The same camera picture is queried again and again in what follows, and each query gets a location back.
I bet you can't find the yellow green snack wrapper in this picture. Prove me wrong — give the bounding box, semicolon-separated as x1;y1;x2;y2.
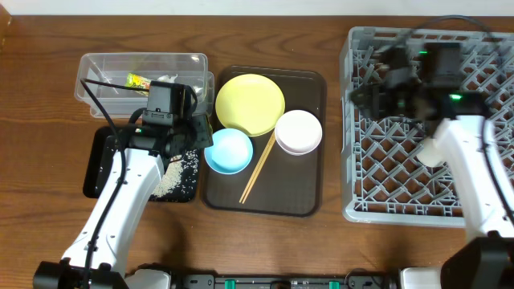
125;73;151;96

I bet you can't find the grey dishwasher rack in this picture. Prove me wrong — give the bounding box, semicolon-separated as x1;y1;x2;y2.
339;26;513;228

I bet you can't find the black waste tray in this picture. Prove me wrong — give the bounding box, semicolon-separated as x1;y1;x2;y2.
83;127;201;203

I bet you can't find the white green cup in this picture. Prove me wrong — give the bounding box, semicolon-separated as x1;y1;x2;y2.
416;138;444;168

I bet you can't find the clear plastic waste bin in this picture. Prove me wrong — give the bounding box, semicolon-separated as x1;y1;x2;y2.
75;52;214;118

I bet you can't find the wooden chopstick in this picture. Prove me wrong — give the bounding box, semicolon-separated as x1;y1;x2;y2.
239;132;276;203
241;135;277;205

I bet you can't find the pile of white rice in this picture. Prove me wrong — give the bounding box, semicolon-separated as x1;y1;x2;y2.
150;150;200;203

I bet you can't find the dark brown serving tray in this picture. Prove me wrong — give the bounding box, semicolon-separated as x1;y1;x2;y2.
202;65;327;218

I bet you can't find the white tissue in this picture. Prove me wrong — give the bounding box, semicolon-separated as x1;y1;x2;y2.
157;75;177;83

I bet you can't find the yellow plate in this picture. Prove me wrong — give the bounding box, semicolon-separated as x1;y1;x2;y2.
215;74;285;137

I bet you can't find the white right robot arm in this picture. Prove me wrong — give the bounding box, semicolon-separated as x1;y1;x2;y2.
349;43;513;288

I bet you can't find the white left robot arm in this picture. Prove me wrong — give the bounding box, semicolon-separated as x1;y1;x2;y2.
32;80;213;288

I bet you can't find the light blue bowl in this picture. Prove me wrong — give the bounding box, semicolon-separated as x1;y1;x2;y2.
204;128;254;175

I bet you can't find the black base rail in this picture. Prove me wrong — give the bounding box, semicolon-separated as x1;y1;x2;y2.
170;271;401;289

